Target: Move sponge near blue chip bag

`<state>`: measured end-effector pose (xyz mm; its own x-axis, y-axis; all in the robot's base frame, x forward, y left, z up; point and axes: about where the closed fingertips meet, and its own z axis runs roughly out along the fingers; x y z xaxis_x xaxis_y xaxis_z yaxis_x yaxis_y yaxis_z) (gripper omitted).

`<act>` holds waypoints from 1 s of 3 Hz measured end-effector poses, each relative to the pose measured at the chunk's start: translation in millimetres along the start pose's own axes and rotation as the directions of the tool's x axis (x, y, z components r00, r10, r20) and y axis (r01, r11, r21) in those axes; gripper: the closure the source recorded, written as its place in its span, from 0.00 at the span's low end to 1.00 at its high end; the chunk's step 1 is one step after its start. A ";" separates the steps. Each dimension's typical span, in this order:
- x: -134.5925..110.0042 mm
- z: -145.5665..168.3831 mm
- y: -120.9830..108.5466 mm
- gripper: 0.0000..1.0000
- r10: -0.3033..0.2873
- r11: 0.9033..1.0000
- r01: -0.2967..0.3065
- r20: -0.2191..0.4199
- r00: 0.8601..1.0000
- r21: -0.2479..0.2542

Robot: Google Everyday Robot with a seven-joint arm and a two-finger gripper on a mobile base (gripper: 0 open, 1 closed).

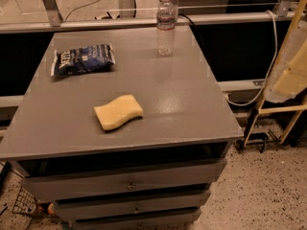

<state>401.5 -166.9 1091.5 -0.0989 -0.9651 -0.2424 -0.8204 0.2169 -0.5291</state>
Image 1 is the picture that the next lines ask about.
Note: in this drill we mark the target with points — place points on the yellow sponge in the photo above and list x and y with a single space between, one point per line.
118 112

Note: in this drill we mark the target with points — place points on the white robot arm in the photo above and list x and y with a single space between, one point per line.
288 76

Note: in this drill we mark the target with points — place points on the blue chip bag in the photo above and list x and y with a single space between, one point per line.
84 60

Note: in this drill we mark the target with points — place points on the grey drawer cabinet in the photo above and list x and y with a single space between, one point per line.
118 137

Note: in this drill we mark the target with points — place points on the top grey drawer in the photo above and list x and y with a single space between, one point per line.
125 180

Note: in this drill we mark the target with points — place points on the grey drawer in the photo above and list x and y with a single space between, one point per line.
132 205
140 221
125 180

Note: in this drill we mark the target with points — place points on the clear plastic water bottle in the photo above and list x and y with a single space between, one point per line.
165 27

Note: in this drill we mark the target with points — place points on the bottom grey drawer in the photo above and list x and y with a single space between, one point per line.
140 221

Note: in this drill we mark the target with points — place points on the middle grey drawer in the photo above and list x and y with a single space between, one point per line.
132 205

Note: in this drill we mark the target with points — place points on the grey metal railing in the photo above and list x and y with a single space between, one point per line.
197 19

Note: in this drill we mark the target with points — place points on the yellow metal frame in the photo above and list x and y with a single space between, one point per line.
259 110

